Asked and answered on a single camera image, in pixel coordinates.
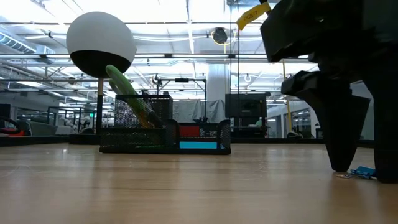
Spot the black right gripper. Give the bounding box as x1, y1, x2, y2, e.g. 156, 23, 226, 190
307, 43, 398, 184

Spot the blue binder clip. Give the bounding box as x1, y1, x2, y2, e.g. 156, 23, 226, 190
335, 166, 377, 180

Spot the blue sticky note pad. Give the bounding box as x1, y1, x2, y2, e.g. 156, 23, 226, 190
179, 141, 218, 150

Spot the green marker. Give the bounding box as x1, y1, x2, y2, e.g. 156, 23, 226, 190
104, 64, 156, 128

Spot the black mesh desk organizer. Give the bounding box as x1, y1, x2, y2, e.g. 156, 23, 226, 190
98, 94, 232, 156

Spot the black cabinet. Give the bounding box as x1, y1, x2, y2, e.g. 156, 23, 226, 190
225, 93, 267, 138

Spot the yellow label tag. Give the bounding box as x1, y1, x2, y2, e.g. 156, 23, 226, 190
236, 2, 272, 31

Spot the grey cover cloth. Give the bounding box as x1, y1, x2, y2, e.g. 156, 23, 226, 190
172, 99, 226, 124

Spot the red box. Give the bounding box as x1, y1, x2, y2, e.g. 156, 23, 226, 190
179, 125, 201, 138

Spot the white and black globe lamp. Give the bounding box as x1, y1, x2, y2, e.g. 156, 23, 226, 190
66, 11, 137, 146

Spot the yellow hanging cable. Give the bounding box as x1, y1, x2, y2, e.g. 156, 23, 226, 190
281, 58, 294, 134

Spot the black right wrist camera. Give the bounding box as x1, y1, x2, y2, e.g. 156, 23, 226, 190
280, 70, 323, 98

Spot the black ceiling cable reel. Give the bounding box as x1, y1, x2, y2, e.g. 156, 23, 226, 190
212, 27, 229, 45

